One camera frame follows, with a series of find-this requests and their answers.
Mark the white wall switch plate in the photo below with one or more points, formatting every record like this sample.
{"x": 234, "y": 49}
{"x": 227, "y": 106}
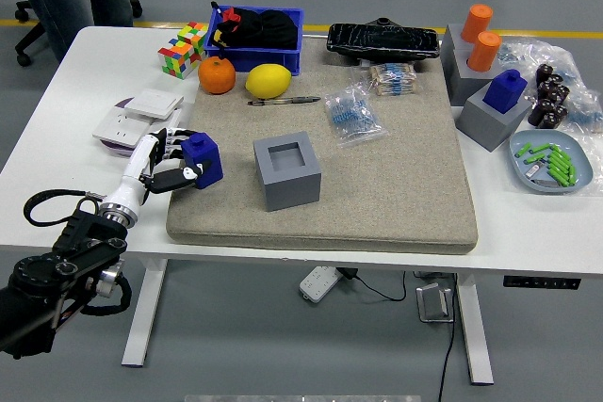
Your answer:
{"x": 153, "y": 103}

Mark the black rear-view mirror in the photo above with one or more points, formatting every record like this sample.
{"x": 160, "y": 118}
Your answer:
{"x": 381, "y": 42}

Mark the black table control panel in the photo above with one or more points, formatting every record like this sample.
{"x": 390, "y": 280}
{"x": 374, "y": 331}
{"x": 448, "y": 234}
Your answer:
{"x": 542, "y": 281}

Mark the black grey pen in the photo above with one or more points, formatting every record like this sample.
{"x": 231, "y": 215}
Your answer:
{"x": 287, "y": 101}

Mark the bundle of taped resistors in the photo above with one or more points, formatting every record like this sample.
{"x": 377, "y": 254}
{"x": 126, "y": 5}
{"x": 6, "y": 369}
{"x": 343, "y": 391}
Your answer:
{"x": 391, "y": 78}

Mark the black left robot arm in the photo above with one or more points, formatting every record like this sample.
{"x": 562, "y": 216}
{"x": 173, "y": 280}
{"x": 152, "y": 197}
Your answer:
{"x": 42, "y": 279}

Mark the small white silver part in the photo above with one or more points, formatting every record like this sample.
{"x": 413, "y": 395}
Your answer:
{"x": 533, "y": 171}

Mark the clear plastic sheet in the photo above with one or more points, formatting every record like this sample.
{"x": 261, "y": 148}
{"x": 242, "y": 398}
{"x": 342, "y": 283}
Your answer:
{"x": 594, "y": 157}

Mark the grey square seal holder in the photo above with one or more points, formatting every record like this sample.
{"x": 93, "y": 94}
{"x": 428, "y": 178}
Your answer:
{"x": 292, "y": 195}
{"x": 490, "y": 131}

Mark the green small tube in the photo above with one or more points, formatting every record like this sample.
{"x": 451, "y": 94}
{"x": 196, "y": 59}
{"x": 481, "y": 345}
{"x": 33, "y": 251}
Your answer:
{"x": 523, "y": 150}
{"x": 535, "y": 159}
{"x": 563, "y": 172}
{"x": 565, "y": 179}
{"x": 560, "y": 165}
{"x": 560, "y": 160}
{"x": 560, "y": 152}
{"x": 540, "y": 148}

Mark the black cloth bag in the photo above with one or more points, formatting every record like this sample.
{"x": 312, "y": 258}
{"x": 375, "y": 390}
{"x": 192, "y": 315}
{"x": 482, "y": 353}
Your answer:
{"x": 271, "y": 30}

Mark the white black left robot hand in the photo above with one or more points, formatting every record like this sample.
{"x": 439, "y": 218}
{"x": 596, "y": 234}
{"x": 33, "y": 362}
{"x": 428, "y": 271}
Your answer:
{"x": 134, "y": 176}

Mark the dark brown capacitor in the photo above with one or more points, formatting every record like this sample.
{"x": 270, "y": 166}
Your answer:
{"x": 557, "y": 80}
{"x": 545, "y": 73}
{"x": 539, "y": 111}
{"x": 546, "y": 90}
{"x": 561, "y": 93}
{"x": 553, "y": 117}

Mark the orange fruit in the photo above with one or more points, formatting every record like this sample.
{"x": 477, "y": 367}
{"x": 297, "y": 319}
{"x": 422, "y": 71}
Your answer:
{"x": 216, "y": 76}

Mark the blue-grey plate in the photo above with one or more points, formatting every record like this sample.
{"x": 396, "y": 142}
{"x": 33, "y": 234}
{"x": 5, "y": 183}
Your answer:
{"x": 523, "y": 176}

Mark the yellow lemon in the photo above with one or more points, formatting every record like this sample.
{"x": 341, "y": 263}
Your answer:
{"x": 267, "y": 82}

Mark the clear bag of components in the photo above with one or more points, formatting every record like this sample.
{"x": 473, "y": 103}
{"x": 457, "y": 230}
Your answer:
{"x": 527, "y": 56}
{"x": 586, "y": 110}

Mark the white table leg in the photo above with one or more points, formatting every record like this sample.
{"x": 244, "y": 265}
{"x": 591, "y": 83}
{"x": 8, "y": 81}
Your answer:
{"x": 143, "y": 317}
{"x": 476, "y": 336}

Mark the orange cylinder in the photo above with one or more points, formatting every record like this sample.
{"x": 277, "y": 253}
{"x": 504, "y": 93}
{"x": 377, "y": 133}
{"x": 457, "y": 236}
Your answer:
{"x": 476, "y": 23}
{"x": 484, "y": 51}

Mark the red tag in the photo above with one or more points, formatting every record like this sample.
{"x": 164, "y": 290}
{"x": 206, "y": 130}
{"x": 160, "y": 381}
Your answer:
{"x": 231, "y": 14}

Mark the grey cylinder holder block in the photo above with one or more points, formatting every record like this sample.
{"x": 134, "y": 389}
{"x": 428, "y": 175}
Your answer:
{"x": 468, "y": 86}
{"x": 451, "y": 44}

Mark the white socket panel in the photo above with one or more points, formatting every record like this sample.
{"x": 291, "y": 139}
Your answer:
{"x": 118, "y": 129}

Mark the blue seal stamp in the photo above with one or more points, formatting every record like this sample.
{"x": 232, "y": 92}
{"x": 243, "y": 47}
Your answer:
{"x": 211, "y": 159}
{"x": 505, "y": 91}

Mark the bag of blue resistors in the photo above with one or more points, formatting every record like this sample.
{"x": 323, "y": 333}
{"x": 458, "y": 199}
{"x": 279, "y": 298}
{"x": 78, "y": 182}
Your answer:
{"x": 351, "y": 115}

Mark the black office chair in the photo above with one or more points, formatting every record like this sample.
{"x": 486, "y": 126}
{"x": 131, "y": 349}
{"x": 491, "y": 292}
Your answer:
{"x": 22, "y": 12}

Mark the purple round disc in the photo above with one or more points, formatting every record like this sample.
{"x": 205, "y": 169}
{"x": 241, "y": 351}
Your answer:
{"x": 120, "y": 150}

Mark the multicolour puzzle cube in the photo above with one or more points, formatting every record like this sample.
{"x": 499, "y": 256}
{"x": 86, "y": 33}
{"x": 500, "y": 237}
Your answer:
{"x": 194, "y": 35}
{"x": 176, "y": 59}

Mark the grey-brown mat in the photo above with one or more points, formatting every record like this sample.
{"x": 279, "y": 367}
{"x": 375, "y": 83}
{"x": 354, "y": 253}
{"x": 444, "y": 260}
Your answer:
{"x": 377, "y": 195}

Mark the white power strip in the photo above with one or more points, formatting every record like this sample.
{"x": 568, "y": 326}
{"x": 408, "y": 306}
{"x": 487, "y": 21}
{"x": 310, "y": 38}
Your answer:
{"x": 320, "y": 283}

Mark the blue plastic bin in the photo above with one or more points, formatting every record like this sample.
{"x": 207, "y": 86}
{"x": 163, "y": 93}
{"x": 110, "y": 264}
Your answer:
{"x": 264, "y": 61}

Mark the silver metal bracket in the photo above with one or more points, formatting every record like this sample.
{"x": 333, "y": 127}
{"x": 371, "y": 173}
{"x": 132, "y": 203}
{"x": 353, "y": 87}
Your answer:
{"x": 431, "y": 303}

